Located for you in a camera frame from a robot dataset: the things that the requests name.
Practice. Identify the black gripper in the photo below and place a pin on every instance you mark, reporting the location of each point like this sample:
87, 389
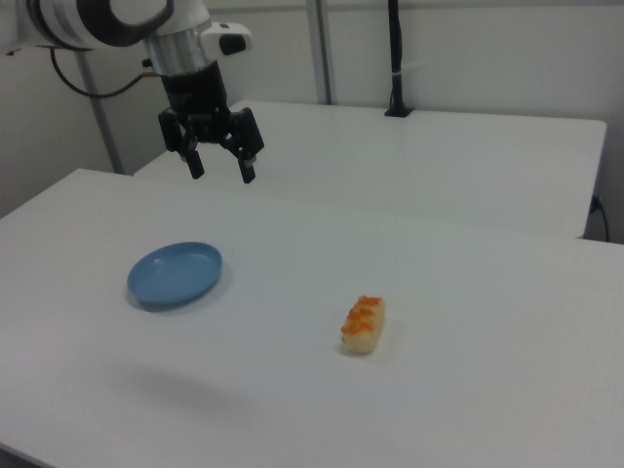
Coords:
195, 92

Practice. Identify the bread with orange topping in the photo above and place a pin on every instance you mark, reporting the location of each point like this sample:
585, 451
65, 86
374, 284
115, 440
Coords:
363, 331

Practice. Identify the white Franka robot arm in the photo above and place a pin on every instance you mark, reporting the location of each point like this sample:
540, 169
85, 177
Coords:
73, 24

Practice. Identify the blue round plate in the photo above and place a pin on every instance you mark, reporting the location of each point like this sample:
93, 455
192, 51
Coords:
170, 278

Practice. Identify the white rectangular table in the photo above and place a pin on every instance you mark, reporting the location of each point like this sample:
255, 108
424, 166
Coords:
414, 161

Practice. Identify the grey aluminium frame post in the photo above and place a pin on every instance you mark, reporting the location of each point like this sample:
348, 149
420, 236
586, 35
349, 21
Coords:
322, 49
100, 112

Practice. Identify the black camera stand pole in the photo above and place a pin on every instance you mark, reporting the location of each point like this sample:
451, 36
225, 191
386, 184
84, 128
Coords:
396, 49

